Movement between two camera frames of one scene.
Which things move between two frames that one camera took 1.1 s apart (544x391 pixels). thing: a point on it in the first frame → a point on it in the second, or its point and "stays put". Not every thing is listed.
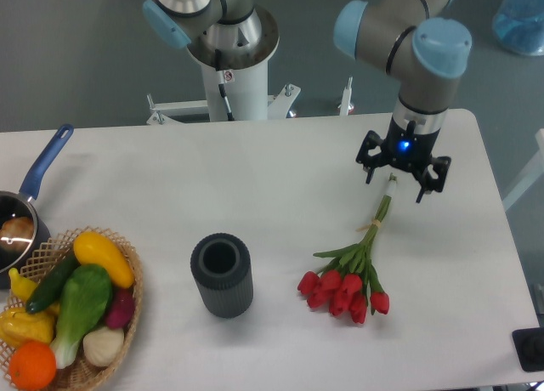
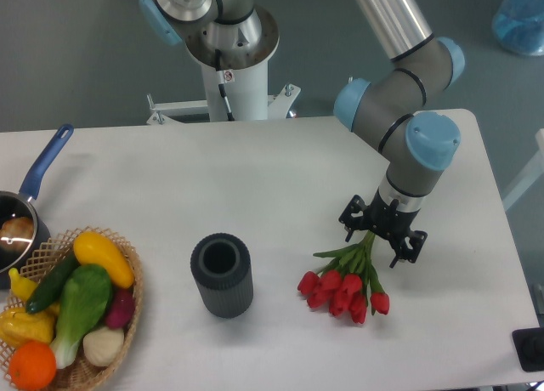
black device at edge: (529, 346) stays put
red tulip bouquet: (348, 281) stays put
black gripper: (405, 148) → (386, 218)
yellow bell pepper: (17, 326) stays put
